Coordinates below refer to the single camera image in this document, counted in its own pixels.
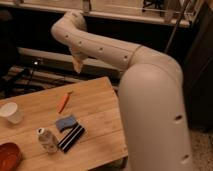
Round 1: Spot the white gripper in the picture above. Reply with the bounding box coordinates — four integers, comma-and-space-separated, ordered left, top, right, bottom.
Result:
69, 47, 88, 74

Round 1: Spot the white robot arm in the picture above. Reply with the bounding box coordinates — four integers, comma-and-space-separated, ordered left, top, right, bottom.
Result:
51, 11, 193, 171

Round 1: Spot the orange carrot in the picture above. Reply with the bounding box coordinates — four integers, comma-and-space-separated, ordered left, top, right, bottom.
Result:
57, 91, 73, 113

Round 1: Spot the blue sponge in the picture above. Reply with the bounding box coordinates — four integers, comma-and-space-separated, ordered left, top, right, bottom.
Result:
55, 115, 77, 132

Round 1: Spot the black white striped eraser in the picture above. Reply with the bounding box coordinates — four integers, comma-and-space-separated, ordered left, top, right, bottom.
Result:
58, 124, 85, 153

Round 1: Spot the white paper cup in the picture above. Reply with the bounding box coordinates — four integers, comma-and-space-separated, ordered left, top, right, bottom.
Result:
0, 102, 22, 124

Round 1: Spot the clear plastic bottle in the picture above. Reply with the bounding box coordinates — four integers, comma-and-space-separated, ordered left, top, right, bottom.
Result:
37, 128, 58, 154

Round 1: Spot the red bowl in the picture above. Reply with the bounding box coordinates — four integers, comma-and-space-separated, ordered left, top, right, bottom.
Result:
0, 142, 22, 171

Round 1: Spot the wooden shelf in background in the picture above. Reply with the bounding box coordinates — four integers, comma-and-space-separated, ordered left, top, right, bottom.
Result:
0, 0, 201, 28

